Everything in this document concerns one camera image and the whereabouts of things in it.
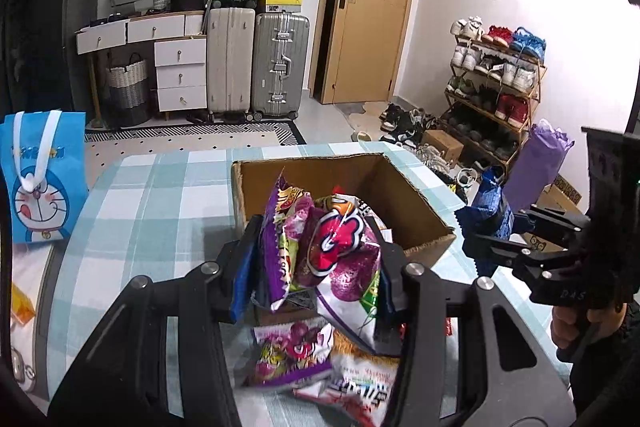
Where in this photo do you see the purple white snack bag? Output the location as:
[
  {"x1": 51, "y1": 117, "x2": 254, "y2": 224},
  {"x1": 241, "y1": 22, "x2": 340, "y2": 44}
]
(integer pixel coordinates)
[{"x1": 253, "y1": 176, "x2": 401, "y2": 357}]

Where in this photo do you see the patterned floor rug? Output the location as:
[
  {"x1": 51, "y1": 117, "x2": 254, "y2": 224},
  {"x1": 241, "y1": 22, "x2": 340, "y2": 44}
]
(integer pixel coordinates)
[{"x1": 85, "y1": 120, "x2": 306, "y2": 145}]

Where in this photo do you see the silver suitcase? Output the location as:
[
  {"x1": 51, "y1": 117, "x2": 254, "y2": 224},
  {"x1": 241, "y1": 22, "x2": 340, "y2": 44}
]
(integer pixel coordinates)
[{"x1": 250, "y1": 12, "x2": 309, "y2": 120}]

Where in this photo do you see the blue Doraemon gift bag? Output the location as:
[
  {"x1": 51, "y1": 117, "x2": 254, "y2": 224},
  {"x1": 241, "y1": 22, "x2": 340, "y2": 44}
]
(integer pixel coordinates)
[{"x1": 1, "y1": 109, "x2": 89, "y2": 244}]

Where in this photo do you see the black refrigerator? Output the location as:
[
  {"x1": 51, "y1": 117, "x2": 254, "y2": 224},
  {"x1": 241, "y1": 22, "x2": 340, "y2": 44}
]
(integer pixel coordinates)
[{"x1": 1, "y1": 0, "x2": 98, "y2": 120}]

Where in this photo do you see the red white snack bag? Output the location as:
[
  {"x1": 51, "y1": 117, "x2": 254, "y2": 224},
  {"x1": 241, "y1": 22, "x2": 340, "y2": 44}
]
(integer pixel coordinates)
[{"x1": 293, "y1": 331, "x2": 399, "y2": 426}]

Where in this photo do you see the woven laundry basket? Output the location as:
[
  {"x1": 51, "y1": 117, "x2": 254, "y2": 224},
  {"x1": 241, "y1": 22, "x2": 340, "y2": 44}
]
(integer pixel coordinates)
[{"x1": 106, "y1": 52, "x2": 151, "y2": 128}]

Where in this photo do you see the wooden shoe rack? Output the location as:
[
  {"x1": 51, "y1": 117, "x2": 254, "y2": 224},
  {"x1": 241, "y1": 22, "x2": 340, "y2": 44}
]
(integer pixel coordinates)
[{"x1": 439, "y1": 36, "x2": 547, "y2": 172}]

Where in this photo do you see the teal checked tablecloth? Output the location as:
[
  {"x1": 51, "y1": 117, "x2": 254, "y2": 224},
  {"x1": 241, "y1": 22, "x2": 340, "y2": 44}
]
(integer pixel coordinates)
[{"x1": 46, "y1": 142, "x2": 570, "y2": 426}]

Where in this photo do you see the SF cardboard box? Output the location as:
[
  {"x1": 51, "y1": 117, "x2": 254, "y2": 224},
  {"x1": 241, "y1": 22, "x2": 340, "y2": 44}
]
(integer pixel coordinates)
[{"x1": 231, "y1": 153, "x2": 456, "y2": 268}]

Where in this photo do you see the wooden door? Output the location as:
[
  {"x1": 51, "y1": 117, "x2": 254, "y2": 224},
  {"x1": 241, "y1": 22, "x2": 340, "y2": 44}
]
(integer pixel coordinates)
[{"x1": 309, "y1": 0, "x2": 412, "y2": 104}]

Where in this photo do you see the beige suitcase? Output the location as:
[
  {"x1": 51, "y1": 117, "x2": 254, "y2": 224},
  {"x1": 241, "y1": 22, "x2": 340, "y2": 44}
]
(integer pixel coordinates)
[{"x1": 206, "y1": 8, "x2": 256, "y2": 114}]

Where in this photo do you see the person's right hand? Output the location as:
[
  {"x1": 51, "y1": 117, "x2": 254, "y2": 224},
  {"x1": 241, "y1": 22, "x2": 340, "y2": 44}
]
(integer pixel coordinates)
[{"x1": 551, "y1": 303, "x2": 627, "y2": 349}]

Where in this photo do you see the purple grape snack bag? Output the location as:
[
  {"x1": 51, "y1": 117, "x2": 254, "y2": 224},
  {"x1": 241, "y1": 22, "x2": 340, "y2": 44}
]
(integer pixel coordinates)
[{"x1": 244, "y1": 317, "x2": 334, "y2": 389}]

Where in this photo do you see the white drawer desk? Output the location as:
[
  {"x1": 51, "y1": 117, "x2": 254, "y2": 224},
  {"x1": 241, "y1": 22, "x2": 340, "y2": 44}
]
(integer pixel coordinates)
[{"x1": 76, "y1": 11, "x2": 207, "y2": 113}]

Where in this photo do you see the yellow drink carton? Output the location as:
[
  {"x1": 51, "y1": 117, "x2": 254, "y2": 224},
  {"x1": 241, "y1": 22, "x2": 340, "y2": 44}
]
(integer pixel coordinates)
[{"x1": 11, "y1": 284, "x2": 36, "y2": 326}]

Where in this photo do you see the small cardboard box on floor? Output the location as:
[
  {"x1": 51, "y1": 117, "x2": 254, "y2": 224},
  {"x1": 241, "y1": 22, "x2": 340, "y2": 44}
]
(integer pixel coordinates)
[{"x1": 422, "y1": 129, "x2": 463, "y2": 162}]

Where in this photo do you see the blue snack packet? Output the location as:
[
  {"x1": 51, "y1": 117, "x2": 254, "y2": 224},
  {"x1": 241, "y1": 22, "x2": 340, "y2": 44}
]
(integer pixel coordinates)
[{"x1": 454, "y1": 167, "x2": 514, "y2": 258}]

